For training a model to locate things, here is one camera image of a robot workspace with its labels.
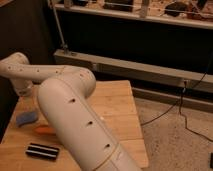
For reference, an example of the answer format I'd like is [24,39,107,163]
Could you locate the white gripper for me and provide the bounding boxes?
[12,79,33,97]

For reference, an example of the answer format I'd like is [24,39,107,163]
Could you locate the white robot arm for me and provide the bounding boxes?
[0,52,141,171]

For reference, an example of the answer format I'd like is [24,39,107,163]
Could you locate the orange toy carrot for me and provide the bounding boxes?
[34,125,55,135]

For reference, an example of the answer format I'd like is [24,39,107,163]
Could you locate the metal stand pole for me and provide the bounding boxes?
[50,0,69,54]

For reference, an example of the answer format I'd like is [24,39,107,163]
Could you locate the wooden table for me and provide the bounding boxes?
[0,81,149,171]

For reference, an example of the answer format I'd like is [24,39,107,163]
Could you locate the black white striped block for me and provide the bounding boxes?
[25,143,60,161]

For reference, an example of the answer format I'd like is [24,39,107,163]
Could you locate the cluttered background shelf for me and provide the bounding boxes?
[53,0,213,30]

